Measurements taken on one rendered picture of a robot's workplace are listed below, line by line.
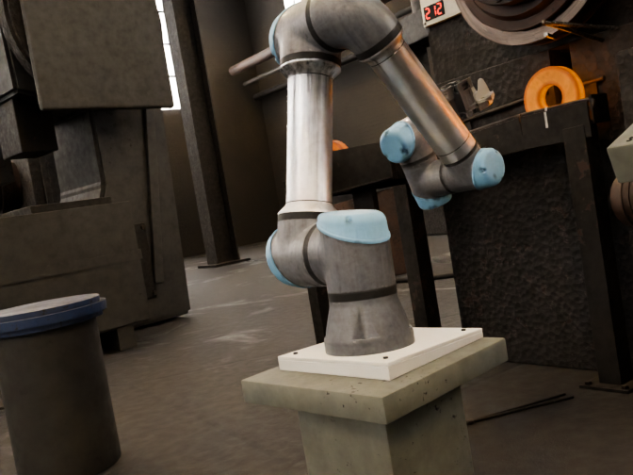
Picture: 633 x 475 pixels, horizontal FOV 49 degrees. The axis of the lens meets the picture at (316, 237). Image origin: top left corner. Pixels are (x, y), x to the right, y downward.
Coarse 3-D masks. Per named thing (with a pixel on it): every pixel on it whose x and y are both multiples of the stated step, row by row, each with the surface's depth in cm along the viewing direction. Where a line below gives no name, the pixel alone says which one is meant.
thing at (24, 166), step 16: (16, 160) 545; (32, 160) 524; (48, 160) 531; (16, 176) 543; (32, 176) 523; (48, 176) 528; (0, 192) 536; (16, 192) 544; (32, 192) 526; (48, 192) 527; (0, 208) 545; (16, 208) 556
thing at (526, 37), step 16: (576, 0) 163; (592, 0) 164; (464, 16) 188; (560, 16) 167; (576, 16) 167; (480, 32) 185; (496, 32) 181; (512, 32) 178; (528, 32) 174; (560, 32) 173
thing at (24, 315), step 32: (0, 320) 163; (32, 320) 162; (64, 320) 165; (96, 320) 180; (0, 352) 167; (32, 352) 165; (64, 352) 167; (96, 352) 176; (0, 384) 170; (32, 384) 165; (64, 384) 167; (96, 384) 174; (32, 416) 166; (64, 416) 167; (96, 416) 172; (32, 448) 166; (64, 448) 167; (96, 448) 171
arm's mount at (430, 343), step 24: (432, 336) 116; (456, 336) 113; (480, 336) 117; (288, 360) 117; (312, 360) 112; (336, 360) 108; (360, 360) 105; (384, 360) 102; (408, 360) 104; (432, 360) 108
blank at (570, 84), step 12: (540, 72) 176; (552, 72) 174; (564, 72) 171; (528, 84) 179; (540, 84) 177; (552, 84) 174; (564, 84) 172; (576, 84) 169; (528, 96) 180; (540, 96) 178; (564, 96) 172; (576, 96) 170; (528, 108) 180
